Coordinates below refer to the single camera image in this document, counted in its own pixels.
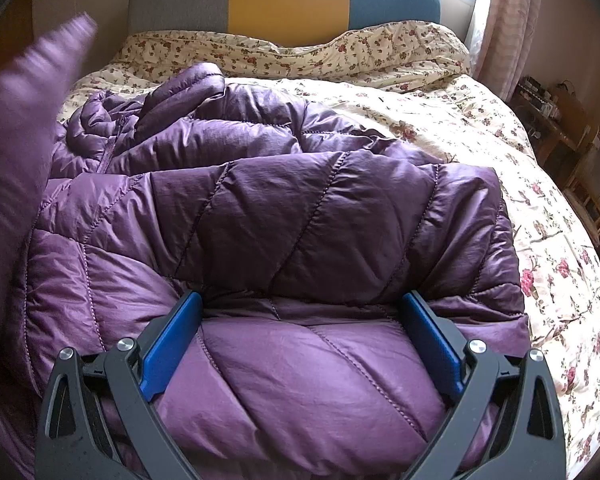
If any wooden chair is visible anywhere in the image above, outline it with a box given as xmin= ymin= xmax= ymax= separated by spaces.
xmin=562 ymin=145 xmax=600 ymax=241

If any pink patterned curtain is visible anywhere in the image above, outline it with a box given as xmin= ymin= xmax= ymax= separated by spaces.
xmin=472 ymin=0 xmax=546 ymax=101

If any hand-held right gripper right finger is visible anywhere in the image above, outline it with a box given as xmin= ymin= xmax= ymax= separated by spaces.
xmin=400 ymin=291 xmax=568 ymax=480

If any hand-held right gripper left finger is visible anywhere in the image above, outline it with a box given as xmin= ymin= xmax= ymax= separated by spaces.
xmin=35 ymin=291 xmax=216 ymax=480

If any floral bed cover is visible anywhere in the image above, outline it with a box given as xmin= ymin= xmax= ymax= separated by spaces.
xmin=55 ymin=72 xmax=600 ymax=480

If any cluttered wooden shelf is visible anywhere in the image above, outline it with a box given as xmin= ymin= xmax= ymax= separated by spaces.
xmin=510 ymin=77 xmax=600 ymax=176

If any small-flowered folded quilt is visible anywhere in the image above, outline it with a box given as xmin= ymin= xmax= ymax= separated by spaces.
xmin=122 ymin=20 xmax=473 ymax=93

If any purple quilted jacket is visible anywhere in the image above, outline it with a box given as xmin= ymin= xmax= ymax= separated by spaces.
xmin=0 ymin=12 xmax=531 ymax=480

